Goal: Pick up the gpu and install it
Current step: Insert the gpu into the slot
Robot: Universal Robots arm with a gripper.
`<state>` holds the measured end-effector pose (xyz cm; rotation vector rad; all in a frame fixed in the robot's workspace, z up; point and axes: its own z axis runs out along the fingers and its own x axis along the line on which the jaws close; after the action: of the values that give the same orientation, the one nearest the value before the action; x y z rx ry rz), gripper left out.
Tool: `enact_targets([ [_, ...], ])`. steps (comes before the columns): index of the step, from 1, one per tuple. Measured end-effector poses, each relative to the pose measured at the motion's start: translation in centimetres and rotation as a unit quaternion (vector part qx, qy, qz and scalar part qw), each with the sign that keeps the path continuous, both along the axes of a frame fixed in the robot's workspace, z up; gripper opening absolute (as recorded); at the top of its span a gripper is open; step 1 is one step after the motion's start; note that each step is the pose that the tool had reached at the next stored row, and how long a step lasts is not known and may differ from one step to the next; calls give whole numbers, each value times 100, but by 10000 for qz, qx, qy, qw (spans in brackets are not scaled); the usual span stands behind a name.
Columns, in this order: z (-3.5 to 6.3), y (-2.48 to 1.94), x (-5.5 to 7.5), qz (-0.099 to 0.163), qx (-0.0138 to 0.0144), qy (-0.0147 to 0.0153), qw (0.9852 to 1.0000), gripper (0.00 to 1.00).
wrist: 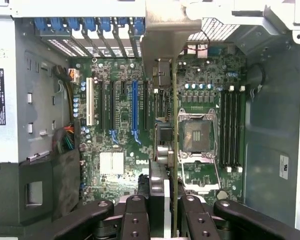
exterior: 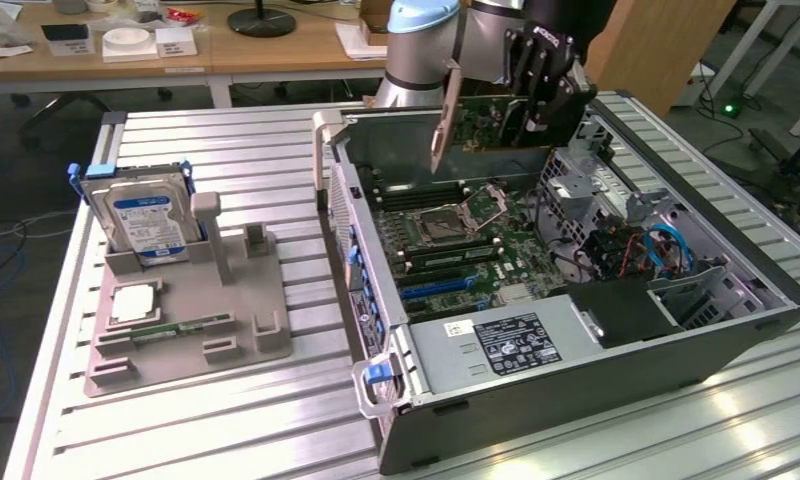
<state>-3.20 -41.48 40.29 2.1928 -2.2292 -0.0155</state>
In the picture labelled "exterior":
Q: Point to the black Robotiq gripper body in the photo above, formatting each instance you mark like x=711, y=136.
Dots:
x=574, y=20

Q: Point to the green GPU with metal bracket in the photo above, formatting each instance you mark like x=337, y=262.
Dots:
x=480, y=120

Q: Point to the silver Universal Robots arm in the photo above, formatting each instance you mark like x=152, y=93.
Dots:
x=414, y=65

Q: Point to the wooden cabinet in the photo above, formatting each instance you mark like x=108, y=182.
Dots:
x=654, y=50

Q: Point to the metal disk bay cage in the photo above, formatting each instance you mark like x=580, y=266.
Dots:
x=574, y=190

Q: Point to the green indicator light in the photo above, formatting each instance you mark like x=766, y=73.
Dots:
x=728, y=108

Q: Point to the silver socket cover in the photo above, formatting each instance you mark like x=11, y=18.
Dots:
x=490, y=205

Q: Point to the stack of white papers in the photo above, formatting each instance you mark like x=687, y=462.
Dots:
x=360, y=42

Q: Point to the brown cardboard box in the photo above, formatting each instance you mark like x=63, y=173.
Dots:
x=373, y=15

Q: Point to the black equipment stand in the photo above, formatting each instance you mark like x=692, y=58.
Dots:
x=774, y=145

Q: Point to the CPU socket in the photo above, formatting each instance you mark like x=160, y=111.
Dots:
x=443, y=225

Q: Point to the green Dell motherboard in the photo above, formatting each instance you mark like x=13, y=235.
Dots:
x=507, y=260

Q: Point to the black RAM stick with label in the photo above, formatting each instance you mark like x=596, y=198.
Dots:
x=454, y=257

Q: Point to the silver chipset heatsink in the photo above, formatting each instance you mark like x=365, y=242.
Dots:
x=520, y=295

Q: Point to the black round lamp base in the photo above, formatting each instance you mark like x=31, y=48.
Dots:
x=261, y=22

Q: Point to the grey power supply unit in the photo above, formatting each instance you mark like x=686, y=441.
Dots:
x=507, y=340

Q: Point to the red packet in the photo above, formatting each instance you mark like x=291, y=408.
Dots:
x=183, y=15

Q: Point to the small white box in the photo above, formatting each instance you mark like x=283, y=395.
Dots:
x=175, y=42

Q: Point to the open black PC case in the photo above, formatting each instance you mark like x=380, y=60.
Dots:
x=574, y=400

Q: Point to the white box with round tape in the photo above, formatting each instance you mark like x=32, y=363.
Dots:
x=129, y=47

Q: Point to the grey parts rack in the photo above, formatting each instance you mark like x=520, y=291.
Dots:
x=227, y=300

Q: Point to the hard disk with blue label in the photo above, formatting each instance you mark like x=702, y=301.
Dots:
x=143, y=225

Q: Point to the blue disk caddy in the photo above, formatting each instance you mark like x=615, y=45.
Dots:
x=100, y=171

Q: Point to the black chair base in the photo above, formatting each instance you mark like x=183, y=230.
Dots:
x=67, y=105

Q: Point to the white box with black top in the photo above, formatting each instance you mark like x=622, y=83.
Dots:
x=67, y=40

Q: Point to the green RAM stick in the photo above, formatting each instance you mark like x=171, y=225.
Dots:
x=193, y=326

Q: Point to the grey cup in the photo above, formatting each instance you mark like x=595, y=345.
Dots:
x=69, y=6

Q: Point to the silver CPU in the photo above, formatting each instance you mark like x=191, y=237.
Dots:
x=136, y=304

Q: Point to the wooden desk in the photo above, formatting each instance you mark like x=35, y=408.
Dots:
x=13, y=65

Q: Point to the white paper slip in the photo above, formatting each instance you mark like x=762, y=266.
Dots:
x=7, y=51

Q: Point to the grey metal drive bracket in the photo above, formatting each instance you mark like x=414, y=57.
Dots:
x=700, y=300

